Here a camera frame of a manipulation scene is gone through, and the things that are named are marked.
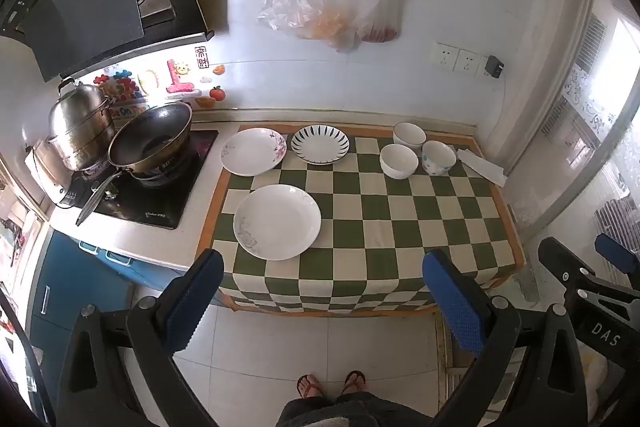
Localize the white bowl dark rim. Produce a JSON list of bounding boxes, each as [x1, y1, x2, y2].
[[392, 122, 427, 151]]

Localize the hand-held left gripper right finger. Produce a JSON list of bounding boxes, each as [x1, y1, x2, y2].
[[422, 249, 588, 427]]

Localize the stainless steel steamer pot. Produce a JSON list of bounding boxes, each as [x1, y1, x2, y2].
[[47, 77, 115, 172]]

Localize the white electric cooker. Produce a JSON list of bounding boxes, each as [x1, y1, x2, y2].
[[25, 139, 76, 208]]

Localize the pink letter wall sticker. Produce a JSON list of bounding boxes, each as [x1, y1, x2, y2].
[[165, 58, 196, 95]]

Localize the person's left foot in sandal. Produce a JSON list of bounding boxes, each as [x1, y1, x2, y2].
[[296, 373, 325, 400]]

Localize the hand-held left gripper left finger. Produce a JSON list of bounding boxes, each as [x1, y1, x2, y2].
[[55, 249, 226, 427]]

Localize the large white plate grey floral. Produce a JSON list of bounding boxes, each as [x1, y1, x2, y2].
[[233, 184, 322, 262]]

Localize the blue kitchen cabinet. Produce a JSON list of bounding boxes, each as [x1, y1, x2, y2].
[[20, 229, 186, 408]]

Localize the black glass stove top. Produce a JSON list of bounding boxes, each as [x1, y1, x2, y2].
[[57, 129, 220, 231]]

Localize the plain white bowl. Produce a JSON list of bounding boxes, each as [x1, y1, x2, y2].
[[379, 144, 419, 180]]

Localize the person's right foot in sandal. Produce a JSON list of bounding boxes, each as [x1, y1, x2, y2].
[[340, 370, 367, 395]]

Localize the white plate pink floral print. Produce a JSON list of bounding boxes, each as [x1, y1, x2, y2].
[[220, 127, 288, 176]]

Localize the dark wok with handle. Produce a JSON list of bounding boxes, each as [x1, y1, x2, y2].
[[75, 102, 193, 228]]

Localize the person's foot in sandal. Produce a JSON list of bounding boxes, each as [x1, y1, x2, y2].
[[296, 373, 325, 400], [340, 370, 367, 395]]

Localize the white bowl dotted floral print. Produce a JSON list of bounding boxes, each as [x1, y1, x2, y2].
[[421, 140, 457, 176]]

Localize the colourful letters wall sticker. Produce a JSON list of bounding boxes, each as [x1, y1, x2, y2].
[[94, 69, 151, 118]]

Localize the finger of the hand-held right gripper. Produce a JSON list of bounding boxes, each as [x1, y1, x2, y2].
[[595, 234, 640, 275], [537, 237, 596, 303]]

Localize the white plate black striped rim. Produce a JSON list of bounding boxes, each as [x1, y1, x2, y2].
[[291, 125, 351, 166]]

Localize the folded white paper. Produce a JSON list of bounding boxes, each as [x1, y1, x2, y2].
[[456, 148, 508, 188]]

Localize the white wall socket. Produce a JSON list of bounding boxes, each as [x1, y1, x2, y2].
[[452, 49, 482, 78], [433, 42, 460, 70]]

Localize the person's dark shorts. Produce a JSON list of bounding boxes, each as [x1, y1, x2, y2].
[[275, 391, 436, 427]]

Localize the green white checkered tablecloth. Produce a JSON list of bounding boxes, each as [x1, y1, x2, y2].
[[196, 123, 526, 318]]

